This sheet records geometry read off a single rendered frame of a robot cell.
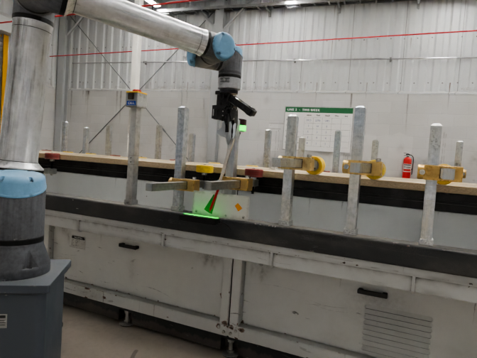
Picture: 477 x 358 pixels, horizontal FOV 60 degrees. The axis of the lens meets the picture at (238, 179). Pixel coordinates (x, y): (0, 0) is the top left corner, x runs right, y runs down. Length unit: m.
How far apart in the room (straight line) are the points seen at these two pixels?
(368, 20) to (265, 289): 7.72
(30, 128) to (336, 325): 1.41
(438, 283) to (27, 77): 1.47
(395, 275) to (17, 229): 1.20
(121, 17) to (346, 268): 1.14
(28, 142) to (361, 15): 8.28
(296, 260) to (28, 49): 1.16
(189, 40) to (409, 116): 7.55
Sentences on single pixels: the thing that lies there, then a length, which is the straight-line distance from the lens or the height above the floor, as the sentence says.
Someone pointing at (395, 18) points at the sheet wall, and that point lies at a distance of 9.17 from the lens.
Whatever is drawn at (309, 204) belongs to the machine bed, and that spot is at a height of 0.77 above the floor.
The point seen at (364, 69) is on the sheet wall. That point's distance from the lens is 8.91.
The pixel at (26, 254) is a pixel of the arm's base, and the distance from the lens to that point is 1.23.
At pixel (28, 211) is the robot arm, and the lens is 1.21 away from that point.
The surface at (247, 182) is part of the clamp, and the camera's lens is 1.64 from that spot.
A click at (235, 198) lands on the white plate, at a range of 1.67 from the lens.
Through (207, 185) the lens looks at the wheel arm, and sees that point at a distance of 1.45.
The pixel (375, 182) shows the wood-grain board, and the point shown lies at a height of 0.89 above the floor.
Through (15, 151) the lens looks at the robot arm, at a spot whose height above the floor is 0.93.
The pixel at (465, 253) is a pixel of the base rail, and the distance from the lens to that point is 1.51.
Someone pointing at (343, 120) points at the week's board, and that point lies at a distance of 8.74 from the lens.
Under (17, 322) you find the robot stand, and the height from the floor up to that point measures 0.50.
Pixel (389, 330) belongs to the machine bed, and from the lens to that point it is 1.88.
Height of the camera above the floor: 0.95
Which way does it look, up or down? 3 degrees down
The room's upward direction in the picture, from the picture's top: 4 degrees clockwise
